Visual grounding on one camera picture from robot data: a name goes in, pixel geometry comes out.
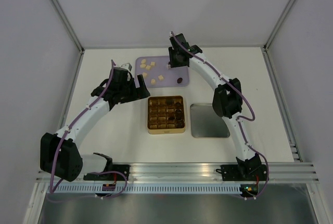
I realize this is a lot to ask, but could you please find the aluminium frame post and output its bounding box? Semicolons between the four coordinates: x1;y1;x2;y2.
262;0;297;51
49;0;84;54

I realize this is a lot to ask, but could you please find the purple cable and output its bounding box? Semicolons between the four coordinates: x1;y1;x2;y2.
169;31;270;183
46;59;128;204

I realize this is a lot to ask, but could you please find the right aluminium frame post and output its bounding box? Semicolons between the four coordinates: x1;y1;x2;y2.
262;0;297;51

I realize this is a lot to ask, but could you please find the gold chocolate box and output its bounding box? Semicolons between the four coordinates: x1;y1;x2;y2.
147;96;186;135

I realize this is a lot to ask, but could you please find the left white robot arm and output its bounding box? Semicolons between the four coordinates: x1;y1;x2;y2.
40;63;150;182

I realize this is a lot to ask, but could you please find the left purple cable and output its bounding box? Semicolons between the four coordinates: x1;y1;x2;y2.
46;59;128;204

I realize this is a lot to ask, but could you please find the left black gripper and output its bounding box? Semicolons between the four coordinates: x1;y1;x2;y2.
119;75;150;104

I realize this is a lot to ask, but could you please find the purple plastic tray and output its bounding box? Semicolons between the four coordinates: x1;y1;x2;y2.
135;56;189;88

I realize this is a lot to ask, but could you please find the left aluminium frame post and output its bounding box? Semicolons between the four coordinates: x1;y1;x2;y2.
49;0;84;54

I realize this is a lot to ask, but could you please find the white slotted cable duct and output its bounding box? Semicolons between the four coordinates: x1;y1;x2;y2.
55;183;241;194

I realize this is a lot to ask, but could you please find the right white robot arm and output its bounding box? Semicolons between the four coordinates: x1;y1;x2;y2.
169;32;262;180

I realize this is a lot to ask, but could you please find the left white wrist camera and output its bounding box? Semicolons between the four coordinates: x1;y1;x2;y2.
121;63;132;72

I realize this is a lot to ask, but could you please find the aluminium mounting rail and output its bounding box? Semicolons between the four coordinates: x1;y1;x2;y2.
35;162;320;183

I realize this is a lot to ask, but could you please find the silver tin lid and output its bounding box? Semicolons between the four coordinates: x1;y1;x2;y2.
190;103;230;138

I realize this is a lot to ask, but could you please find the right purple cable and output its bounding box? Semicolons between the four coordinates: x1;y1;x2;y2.
169;31;270;183

